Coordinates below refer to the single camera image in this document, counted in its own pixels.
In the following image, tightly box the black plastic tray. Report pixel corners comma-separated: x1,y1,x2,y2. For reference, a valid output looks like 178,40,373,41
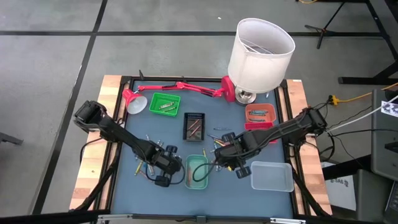
182,112,206,142

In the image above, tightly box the orange plastic basket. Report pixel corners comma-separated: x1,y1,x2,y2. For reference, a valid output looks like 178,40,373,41
244,103,277,124

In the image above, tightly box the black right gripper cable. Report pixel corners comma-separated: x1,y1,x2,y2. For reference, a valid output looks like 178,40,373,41
192,161,220,183

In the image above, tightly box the white cardboard box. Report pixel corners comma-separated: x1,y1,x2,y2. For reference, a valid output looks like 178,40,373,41
322,161,358,212

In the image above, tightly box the red desk lamp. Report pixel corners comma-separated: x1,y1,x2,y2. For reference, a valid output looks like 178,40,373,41
121,75,237,115

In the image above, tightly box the green plastic basket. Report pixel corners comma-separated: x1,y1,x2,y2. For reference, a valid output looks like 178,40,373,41
148,92,182,118

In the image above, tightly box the gray box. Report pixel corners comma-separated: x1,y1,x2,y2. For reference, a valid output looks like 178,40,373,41
354,169,393,223

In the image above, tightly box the red plastic basket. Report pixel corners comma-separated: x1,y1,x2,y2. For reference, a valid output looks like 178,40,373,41
244,121,278,144

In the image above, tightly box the dark laptop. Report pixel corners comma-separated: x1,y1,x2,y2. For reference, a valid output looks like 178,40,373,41
384,180,398,224

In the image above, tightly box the silver metal bracket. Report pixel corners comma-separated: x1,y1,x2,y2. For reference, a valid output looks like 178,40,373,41
269,217,307,224
97,213,134,223

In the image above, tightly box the clear plastic container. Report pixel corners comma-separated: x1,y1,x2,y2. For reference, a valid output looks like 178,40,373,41
250,161,295,193

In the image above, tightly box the teal plastic bin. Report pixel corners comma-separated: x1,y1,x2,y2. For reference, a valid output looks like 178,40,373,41
185,154,210,190

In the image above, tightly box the black floor stand base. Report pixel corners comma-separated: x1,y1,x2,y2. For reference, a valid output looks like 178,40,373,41
338,0,398,85

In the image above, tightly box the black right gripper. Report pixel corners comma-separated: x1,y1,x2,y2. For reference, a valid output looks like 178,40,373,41
214,132,259,179

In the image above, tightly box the black tripod stand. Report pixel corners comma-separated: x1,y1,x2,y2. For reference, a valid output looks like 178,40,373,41
303,0,346,50

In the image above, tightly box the printed marker paper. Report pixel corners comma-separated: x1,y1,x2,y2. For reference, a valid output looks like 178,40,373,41
380,100,398,118

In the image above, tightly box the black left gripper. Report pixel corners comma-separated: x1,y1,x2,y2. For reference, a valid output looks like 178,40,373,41
144,142,183,187

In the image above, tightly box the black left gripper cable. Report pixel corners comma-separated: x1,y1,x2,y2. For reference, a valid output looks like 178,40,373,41
145,161,187,187

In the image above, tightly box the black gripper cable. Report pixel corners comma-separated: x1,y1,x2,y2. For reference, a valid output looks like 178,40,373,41
192,161,220,183
145,161,187,187

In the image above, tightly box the gray cabinet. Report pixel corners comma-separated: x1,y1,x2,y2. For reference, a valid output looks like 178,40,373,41
371,88,398,182

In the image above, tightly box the yellow extension cord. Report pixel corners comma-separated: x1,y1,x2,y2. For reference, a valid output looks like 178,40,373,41
328,81,398,106

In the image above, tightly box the white shade table lamp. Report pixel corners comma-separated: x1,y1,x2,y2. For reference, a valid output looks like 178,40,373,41
227,17,296,106

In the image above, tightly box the black metal table frame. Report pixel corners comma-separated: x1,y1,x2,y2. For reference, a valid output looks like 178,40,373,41
93,75,332,224

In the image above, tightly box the wooden table side board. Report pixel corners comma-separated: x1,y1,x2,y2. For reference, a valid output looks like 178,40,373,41
285,78,333,216
68,74,123,211

